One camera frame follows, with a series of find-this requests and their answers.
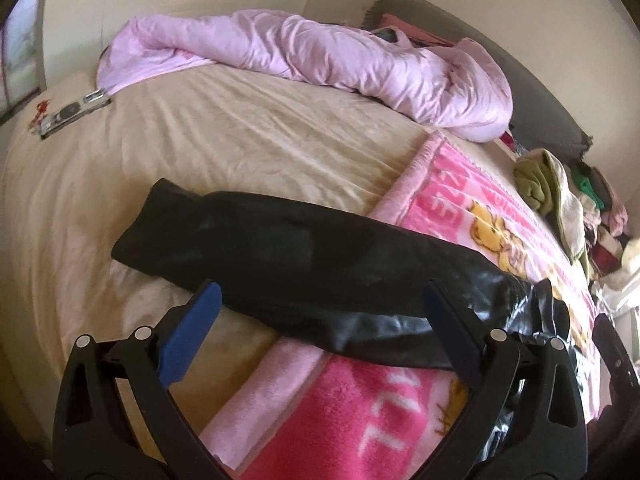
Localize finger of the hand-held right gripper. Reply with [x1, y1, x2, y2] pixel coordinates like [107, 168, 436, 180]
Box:
[594, 314, 640, 411]

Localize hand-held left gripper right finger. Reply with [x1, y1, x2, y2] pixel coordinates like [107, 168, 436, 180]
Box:
[422, 280, 588, 480]

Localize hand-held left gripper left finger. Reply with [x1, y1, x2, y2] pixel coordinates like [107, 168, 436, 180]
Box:
[52, 280, 236, 480]

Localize black glossy garment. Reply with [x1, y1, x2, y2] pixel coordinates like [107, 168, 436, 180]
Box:
[111, 177, 573, 480]

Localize pile of mixed clothes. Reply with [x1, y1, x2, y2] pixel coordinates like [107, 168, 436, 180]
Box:
[570, 157, 640, 281]

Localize pink printed blanket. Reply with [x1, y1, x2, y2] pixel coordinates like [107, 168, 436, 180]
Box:
[200, 130, 601, 480]

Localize cream cloth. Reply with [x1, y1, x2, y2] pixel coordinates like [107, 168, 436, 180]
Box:
[530, 149, 586, 261]

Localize green cloth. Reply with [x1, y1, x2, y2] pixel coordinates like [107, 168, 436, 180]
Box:
[514, 152, 553, 211]

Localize grey headboard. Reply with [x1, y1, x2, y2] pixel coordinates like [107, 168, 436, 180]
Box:
[361, 0, 593, 161]

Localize remote control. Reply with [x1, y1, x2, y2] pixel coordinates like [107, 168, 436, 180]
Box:
[39, 89, 112, 140]

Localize pink pillow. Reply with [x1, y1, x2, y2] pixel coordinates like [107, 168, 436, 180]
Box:
[377, 12, 453, 48]

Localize pale pink quilt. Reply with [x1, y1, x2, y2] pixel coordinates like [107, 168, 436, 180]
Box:
[96, 10, 514, 142]

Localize window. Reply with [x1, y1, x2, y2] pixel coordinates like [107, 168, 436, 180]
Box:
[0, 0, 51, 121]

